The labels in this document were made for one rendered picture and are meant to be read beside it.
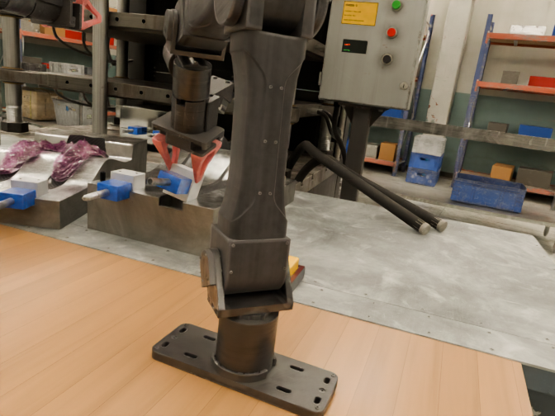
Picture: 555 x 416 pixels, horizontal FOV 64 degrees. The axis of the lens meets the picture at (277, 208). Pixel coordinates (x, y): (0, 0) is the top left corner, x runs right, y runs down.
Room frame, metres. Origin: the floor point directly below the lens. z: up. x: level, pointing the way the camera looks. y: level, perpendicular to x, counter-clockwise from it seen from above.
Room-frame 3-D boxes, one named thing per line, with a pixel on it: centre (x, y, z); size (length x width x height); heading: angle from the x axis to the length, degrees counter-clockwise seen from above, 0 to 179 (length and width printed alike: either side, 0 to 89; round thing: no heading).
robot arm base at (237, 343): (0.42, 0.02, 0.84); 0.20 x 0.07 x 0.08; 70
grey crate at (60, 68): (6.14, 3.02, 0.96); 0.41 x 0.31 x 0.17; 53
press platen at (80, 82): (2.01, 0.45, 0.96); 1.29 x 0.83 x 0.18; 73
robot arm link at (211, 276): (0.43, 0.02, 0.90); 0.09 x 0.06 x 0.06; 116
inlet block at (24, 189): (0.75, 0.46, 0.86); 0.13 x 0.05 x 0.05; 0
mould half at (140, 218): (0.99, 0.16, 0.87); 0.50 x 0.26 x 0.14; 163
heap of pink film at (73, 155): (1.01, 0.52, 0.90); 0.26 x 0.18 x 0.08; 0
